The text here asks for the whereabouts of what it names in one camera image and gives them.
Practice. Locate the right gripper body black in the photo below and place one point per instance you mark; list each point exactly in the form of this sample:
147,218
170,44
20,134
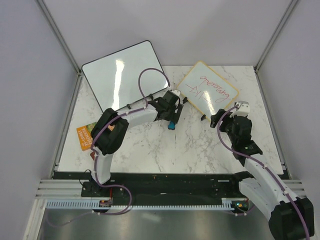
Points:
226,127

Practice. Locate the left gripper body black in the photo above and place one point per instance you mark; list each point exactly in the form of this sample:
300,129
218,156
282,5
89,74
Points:
171,116

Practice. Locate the blue whiteboard eraser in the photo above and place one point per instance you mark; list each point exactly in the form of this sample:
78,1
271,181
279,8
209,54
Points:
171,125

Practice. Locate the yellow framed whiteboard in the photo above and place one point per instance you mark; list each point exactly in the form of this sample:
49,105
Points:
207,90

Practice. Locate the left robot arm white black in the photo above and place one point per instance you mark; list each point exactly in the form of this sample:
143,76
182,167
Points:
110,130

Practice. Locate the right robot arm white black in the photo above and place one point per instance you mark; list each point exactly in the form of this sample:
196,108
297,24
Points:
289,216

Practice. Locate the black whiteboard stand foot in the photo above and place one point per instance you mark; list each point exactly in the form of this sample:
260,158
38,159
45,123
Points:
185,100
203,117

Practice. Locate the black framed whiteboard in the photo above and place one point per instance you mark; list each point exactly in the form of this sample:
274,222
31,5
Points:
121,78

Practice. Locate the orange book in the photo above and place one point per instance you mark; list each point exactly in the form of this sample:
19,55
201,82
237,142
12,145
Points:
84,136

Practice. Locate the brown red cube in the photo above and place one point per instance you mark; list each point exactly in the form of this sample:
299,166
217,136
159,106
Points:
92,155

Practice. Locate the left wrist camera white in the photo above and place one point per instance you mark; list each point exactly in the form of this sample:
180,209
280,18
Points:
175,92

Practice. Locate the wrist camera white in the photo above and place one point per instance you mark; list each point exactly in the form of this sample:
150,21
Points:
242,109
175,92

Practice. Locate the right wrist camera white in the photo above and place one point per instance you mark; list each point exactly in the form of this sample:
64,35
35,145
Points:
242,109

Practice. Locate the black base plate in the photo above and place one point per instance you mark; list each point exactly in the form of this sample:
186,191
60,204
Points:
161,188

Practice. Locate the aluminium frame rail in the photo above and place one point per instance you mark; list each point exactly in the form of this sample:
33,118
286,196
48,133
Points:
59,189

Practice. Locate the white slotted cable duct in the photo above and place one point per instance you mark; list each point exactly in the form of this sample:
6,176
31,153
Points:
90,204

